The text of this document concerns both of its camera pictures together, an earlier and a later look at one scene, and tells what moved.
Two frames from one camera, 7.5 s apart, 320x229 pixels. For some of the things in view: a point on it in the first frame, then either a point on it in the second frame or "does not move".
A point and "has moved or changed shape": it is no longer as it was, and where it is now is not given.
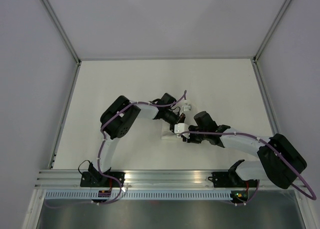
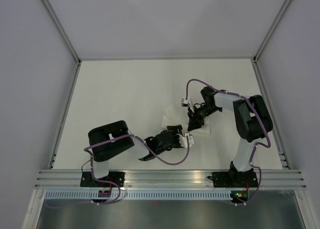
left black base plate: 97,179 does not move
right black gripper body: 196,138 to 198,117
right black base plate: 231,179 does not move
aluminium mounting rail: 57,179 does not move
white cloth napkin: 166,133 has moved or changed shape
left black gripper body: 172,119 to 175,143
